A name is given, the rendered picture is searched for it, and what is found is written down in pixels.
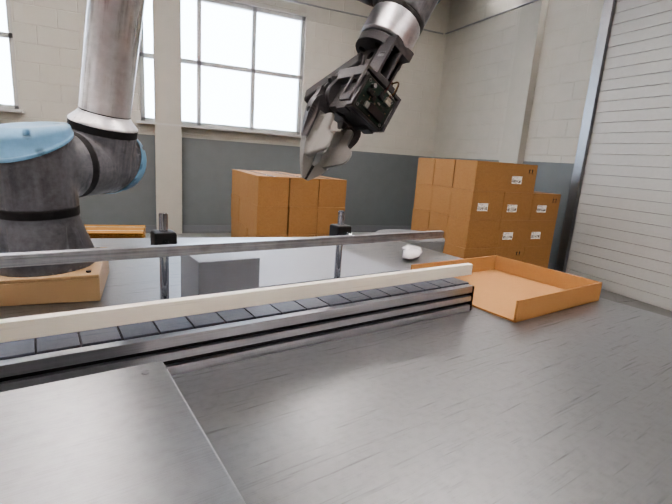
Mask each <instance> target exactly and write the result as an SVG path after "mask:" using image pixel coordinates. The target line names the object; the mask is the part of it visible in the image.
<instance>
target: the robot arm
mask: <svg viewBox="0 0 672 504"><path fill-rule="evenodd" d="M357 1H360V2H362V3H364V4H366V5H369V6H371V7H374V8H373V9H372V11H371V13H370V15H369V17H368V18H367V20H366V22H365V24H364V25H363V27H362V29H361V32H360V36H359V38H358V40H357V42H356V45H355V47H356V51H357V53H358V54H357V55H355V56H354V57H353V58H351V59H350V60H348V61H347V62H346V63H344V64H343V65H341V66H340V67H338V68H337V69H336V70H334V71H333V72H331V73H330V74H329V75H327V76H326V77H324V78H323V79H321V80H320V81H319V82H317V83H316V84H314V85H313V86H311V87H310V88H309V89H307V90H306V93H305V97H304V101H305V102H306V103H307V106H306V108H305V112H304V117H303V123H302V130H301V136H302V137H301V144H300V172H301V177H302V178H304V179H305V180H307V181H309V180H311V179H314V178H316V177H318V176H320V175H321V174H323V173H324V172H325V171H327V170H328V169H329V168H331V167H335V166H339V165H343V164H345V163H347V162H348V161H349V159H350V158H351V156H352V151H351V150H350V149H351V148H352V147H353V146H354V145H355V144H356V143H357V142H358V140H359V138H360V136H361V132H362V133H363V134H373V133H375V132H384V131H385V129H386V127H387V125H388V124H389V122H390V120H391V118H392V116H393V114H394V113H395V111H396V109H397V107H398V105H399V103H400V101H401V99H400V98H399V97H398V95H397V94H396V92H397V90H398V88H399V82H394V83H393V82H392V81H393V80H394V78H395V76H396V74H397V72H398V71H399V70H400V68H401V66H402V65H403V64H405V63H410V61H411V59H412V57H413V55H414V53H413V52H412V51H411V50H412V49H413V47H414V45H415V43H416V41H417V39H418V38H419V36H420V34H421V32H422V31H423V29H424V27H425V25H426V23H427V21H428V20H429V18H430V16H431V14H432V12H433V10H434V9H435V7H436V5H437V4H438V3H439V2H440V0H357ZM144 6H145V0H87V10H86V22H85V33H84V45H83V57H82V68H81V80H80V92H79V103H78V108H77V109H76V110H75V111H73V112H72V113H70V114H68V116H67V123H65V122H51V121H38V122H15V123H5V124H0V253H13V252H33V251H52V250H71V249H90V248H95V247H94V245H93V243H92V241H91V238H90V236H89V234H88V232H87V230H86V228H85V226H84V224H83V222H82V220H81V215H80V207H79V197H85V196H92V195H99V194H114V193H118V192H121V191H123V190H127V189H130V188H132V187H133V186H135V185H136V184H137V183H138V182H139V181H140V180H141V178H142V177H143V175H144V173H145V169H146V163H147V158H146V153H145V150H143V149H142V147H143V145H142V144H141V142H140V141H139V140H138V139H137V135H138V129H137V128H136V126H135V125H134V124H133V122H132V121H131V111H132V103H133V95H134V87H135V79H136V71H137V62H138V54H139V46H140V38H141V30H142V22H143V14H144ZM396 83H398V85H397V87H396V90H395V88H394V87H393V84H396ZM387 91H389V92H390V93H391V95H392V96H391V95H389V93H388V92H387ZM391 110H392V111H391ZM390 112H391V113H390ZM389 114H390V115H389ZM388 115H389V117H388ZM387 117H388V118H387ZM386 119H387V120H386ZM333 120H334V121H336V122H337V128H338V129H339V130H340V129H342V130H341V131H330V129H331V125H332V122H333ZM385 121H386V122H385ZM384 123H385V124H384ZM316 153H317V154H316ZM315 154H316V157H315V159H314V161H313V158H314V156H315ZM94 263H95V262H84V263H70V264H55V265H40V266H26V267H11V268H0V276H6V277H41V276H51V275H58V274H64V273H69V272H73V271H77V270H80V269H83V268H86V267H88V266H90V265H92V264H94Z"/></svg>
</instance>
